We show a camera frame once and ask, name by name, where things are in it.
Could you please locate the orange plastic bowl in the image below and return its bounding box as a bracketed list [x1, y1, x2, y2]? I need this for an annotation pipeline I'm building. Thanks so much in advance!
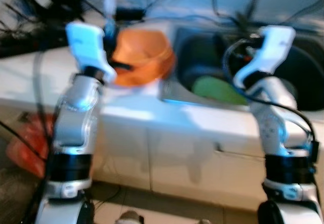
[110, 29, 176, 80]

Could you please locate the white kitchen cabinet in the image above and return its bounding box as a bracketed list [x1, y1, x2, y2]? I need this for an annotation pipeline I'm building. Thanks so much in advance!
[91, 123, 324, 209]

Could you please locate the orange plastic plate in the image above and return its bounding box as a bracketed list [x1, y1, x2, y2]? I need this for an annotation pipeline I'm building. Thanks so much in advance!
[112, 57, 176, 87]

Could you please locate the dark metal faucet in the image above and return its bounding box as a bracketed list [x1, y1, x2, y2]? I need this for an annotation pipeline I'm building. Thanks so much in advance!
[237, 0, 265, 32]

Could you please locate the flat black power brick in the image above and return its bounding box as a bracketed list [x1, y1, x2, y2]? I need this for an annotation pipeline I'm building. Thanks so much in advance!
[114, 7, 147, 22]

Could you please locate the green plate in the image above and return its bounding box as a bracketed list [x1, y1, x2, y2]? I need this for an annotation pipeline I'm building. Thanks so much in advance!
[192, 76, 249, 106]

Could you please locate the stainless steel sink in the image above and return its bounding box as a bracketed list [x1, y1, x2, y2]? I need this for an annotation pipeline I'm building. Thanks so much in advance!
[161, 26, 324, 111]

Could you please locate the black charger box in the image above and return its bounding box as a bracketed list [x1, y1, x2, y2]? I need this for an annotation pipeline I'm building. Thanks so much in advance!
[20, 0, 87, 22]

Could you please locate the black power strip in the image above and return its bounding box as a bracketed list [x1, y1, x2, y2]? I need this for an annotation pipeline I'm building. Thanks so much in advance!
[0, 29, 66, 58]

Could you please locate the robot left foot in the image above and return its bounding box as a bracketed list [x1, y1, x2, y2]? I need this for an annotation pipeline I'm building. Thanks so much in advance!
[115, 210, 145, 224]

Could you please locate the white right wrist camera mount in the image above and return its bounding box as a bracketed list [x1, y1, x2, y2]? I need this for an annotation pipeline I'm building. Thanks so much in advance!
[233, 25, 296, 89]

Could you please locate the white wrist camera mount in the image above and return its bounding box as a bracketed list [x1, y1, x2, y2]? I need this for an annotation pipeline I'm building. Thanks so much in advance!
[65, 22, 118, 84]
[233, 25, 296, 89]

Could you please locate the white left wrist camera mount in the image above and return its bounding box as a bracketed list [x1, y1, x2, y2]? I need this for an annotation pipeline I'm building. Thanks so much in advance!
[65, 22, 118, 84]

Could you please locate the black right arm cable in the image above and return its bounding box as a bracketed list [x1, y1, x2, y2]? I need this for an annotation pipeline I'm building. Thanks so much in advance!
[222, 38, 318, 159]

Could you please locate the silver cabinet handle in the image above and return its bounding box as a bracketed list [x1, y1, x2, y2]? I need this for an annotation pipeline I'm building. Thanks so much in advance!
[215, 143, 266, 159]

